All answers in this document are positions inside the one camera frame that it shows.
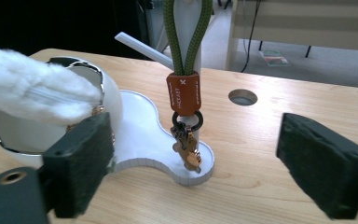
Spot black hanging cable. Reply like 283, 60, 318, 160
241, 0, 259, 74

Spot booklet on floor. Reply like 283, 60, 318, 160
258, 49, 290, 67

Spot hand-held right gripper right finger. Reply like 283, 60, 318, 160
275, 112, 358, 220

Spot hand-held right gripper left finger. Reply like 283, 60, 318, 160
41, 111, 117, 219

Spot white fluffy pouch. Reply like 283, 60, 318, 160
0, 45, 104, 126

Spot light wooden furniture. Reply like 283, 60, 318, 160
225, 0, 358, 71

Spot green cord keychain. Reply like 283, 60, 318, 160
162, 0, 214, 175

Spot white bowl with gold rim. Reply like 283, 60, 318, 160
0, 56, 124, 169

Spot white stand with pegs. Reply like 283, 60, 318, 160
106, 0, 215, 188

